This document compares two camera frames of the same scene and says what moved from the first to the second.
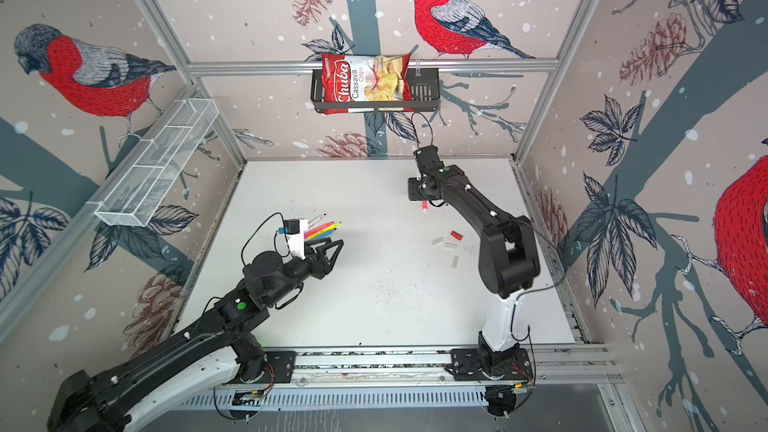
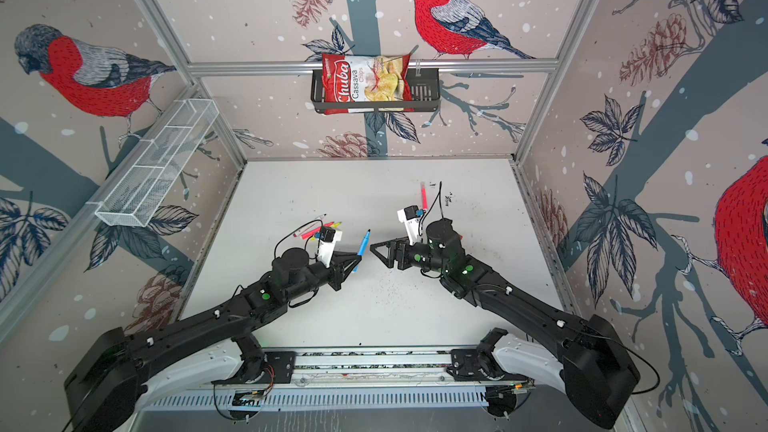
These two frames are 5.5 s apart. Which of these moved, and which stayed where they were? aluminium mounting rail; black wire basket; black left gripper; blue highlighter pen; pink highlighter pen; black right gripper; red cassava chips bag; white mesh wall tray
Moved: blue highlighter pen; black right gripper; black left gripper
Stayed: red cassava chips bag; pink highlighter pen; white mesh wall tray; black wire basket; aluminium mounting rail
